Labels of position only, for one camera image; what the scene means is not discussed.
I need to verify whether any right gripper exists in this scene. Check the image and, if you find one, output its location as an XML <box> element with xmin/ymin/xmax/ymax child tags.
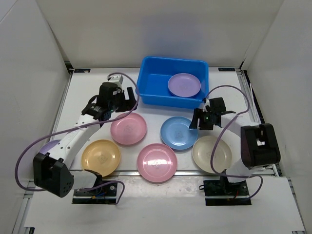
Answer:
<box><xmin>189</xmin><ymin>108</ymin><xmax>215</xmax><ymax>130</ymax></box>

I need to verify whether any blue plate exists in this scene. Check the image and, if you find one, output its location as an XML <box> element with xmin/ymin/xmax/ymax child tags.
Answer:
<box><xmin>160</xmin><ymin>117</ymin><xmax>198</xmax><ymax>151</ymax></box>

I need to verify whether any purple plate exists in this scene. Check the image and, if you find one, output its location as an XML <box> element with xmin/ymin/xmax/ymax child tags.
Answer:
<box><xmin>39</xmin><ymin>139</ymin><xmax>60</xmax><ymax>155</ymax></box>
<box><xmin>168</xmin><ymin>73</ymin><xmax>201</xmax><ymax>98</ymax></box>

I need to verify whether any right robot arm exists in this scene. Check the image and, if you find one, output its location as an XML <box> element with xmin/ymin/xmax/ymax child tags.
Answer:
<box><xmin>189</xmin><ymin>97</ymin><xmax>281</xmax><ymax>195</ymax></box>

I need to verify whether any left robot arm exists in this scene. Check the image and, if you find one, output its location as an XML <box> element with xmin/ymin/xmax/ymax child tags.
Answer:
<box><xmin>33</xmin><ymin>82</ymin><xmax>137</xmax><ymax>197</ymax></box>

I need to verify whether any blue plastic bin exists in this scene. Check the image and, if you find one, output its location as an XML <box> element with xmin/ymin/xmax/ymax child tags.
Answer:
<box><xmin>137</xmin><ymin>56</ymin><xmax>209</xmax><ymax>109</ymax></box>

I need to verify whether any pink plate back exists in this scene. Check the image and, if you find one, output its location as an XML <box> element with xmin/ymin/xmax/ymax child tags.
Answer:
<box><xmin>110</xmin><ymin>113</ymin><xmax>147</xmax><ymax>145</ymax></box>

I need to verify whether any pink plate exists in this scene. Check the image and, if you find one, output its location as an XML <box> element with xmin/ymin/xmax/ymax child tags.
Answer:
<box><xmin>110</xmin><ymin>113</ymin><xmax>147</xmax><ymax>145</ymax></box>
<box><xmin>136</xmin><ymin>143</ymin><xmax>177</xmax><ymax>183</ymax></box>

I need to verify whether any cream plate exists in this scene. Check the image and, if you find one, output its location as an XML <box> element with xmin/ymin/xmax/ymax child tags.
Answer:
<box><xmin>192</xmin><ymin>136</ymin><xmax>232</xmax><ymax>174</ymax></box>

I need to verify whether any pink plate front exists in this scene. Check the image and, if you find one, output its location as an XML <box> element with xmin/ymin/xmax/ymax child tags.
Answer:
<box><xmin>136</xmin><ymin>143</ymin><xmax>177</xmax><ymax>183</ymax></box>

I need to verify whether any yellow plate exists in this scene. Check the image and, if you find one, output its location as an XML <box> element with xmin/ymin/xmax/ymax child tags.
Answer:
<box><xmin>81</xmin><ymin>139</ymin><xmax>121</xmax><ymax>177</ymax></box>

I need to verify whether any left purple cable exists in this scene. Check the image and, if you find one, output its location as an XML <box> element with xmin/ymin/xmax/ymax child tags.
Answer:
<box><xmin>14</xmin><ymin>72</ymin><xmax>140</xmax><ymax>205</ymax></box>

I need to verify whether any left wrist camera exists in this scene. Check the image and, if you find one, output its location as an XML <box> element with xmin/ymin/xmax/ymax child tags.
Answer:
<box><xmin>107</xmin><ymin>75</ymin><xmax>123</xmax><ymax>89</ymax></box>

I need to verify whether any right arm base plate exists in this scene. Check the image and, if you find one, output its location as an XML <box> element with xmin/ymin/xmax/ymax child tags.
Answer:
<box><xmin>198</xmin><ymin>180</ymin><xmax>252</xmax><ymax>206</ymax></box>

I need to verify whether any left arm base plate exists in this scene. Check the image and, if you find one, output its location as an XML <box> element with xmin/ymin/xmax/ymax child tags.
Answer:
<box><xmin>72</xmin><ymin>180</ymin><xmax>122</xmax><ymax>205</ymax></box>

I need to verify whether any left aluminium rail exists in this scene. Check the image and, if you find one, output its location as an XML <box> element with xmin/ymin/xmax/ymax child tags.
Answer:
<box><xmin>12</xmin><ymin>70</ymin><xmax>74</xmax><ymax>234</ymax></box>

